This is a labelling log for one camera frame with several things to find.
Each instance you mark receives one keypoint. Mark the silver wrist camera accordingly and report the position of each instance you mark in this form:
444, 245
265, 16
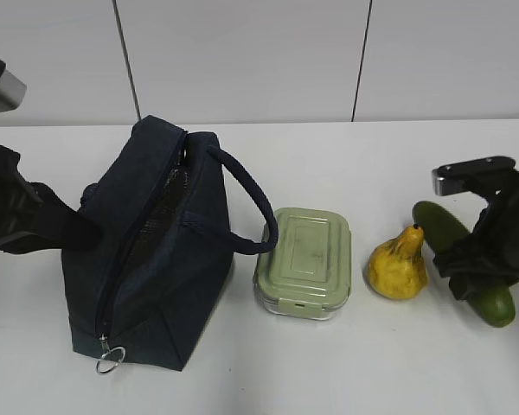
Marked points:
485, 177
12, 90

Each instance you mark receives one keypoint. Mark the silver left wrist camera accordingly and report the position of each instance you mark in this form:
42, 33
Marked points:
12, 90

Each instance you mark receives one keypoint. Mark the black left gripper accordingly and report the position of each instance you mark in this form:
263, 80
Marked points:
34, 210

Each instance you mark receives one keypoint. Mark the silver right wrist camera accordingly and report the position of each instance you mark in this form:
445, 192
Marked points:
485, 177

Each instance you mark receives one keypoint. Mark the green cucumber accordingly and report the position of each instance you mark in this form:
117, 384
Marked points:
494, 305

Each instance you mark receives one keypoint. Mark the dark blue lunch bag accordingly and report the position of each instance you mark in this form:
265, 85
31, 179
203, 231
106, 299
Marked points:
145, 293

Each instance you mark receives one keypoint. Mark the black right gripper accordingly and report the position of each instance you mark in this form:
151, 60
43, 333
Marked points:
489, 255

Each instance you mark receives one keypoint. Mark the yellow pear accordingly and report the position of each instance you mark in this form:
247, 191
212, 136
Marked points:
396, 268

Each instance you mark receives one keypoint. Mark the green lid glass container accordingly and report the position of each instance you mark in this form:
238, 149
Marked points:
308, 274

